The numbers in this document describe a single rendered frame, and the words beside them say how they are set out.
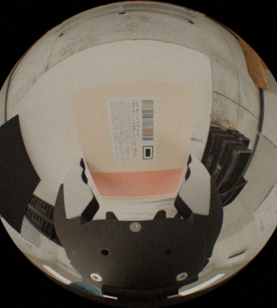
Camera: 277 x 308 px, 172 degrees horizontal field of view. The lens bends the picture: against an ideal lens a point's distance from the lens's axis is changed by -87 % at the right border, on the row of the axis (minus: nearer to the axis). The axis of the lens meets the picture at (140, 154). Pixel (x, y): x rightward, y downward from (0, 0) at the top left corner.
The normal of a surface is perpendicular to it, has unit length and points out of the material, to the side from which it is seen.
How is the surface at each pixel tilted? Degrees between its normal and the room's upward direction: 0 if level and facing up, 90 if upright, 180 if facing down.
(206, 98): 0
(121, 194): 0
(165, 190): 0
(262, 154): 90
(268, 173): 90
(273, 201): 90
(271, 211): 90
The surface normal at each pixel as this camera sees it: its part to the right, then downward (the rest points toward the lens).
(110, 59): 0.04, 0.53
